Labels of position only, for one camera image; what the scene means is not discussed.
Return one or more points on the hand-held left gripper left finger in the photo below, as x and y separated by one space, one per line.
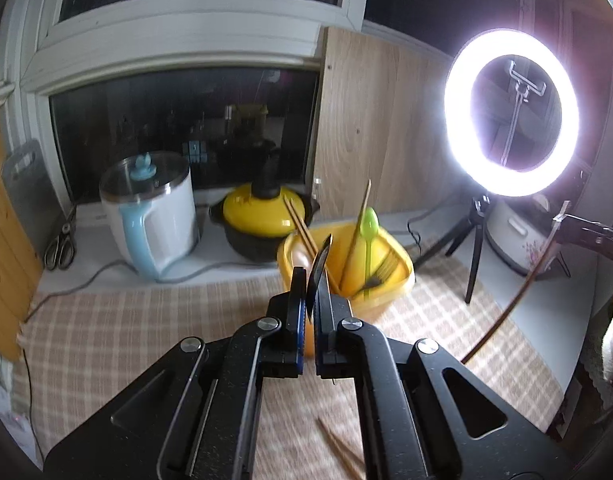
300 320

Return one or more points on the beige checked tablecloth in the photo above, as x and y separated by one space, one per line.
136 320

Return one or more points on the black pot with yellow lid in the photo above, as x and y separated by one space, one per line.
256 220

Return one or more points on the light wooden panel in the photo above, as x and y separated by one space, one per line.
386 125

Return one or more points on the long dark wooden utensil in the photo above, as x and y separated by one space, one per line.
526 285

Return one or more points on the white blue electric kettle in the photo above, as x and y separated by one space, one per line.
171 220

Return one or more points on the phone holder clamp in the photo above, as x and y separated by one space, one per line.
521 90

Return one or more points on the green plastic spoon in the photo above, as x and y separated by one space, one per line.
370 222

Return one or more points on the black utensil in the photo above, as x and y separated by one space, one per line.
319 270

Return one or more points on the wooden cabinet side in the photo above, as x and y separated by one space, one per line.
6 240

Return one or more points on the grey metal cutting board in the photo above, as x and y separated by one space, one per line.
34 190

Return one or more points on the dark fork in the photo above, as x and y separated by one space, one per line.
384 272

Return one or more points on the white window frame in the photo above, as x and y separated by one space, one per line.
186 25

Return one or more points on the yellow plastic utensil container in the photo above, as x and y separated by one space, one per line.
381 302

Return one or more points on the black tripod stand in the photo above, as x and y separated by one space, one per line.
474 250

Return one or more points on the wooden chopstick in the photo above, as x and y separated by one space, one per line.
304 225
349 447
339 452
357 230
296 225

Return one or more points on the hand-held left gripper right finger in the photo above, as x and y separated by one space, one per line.
325 325

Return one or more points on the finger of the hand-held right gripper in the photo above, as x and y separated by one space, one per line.
596 225
606 245

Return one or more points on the white floral rice cooker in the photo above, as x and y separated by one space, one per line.
516 240

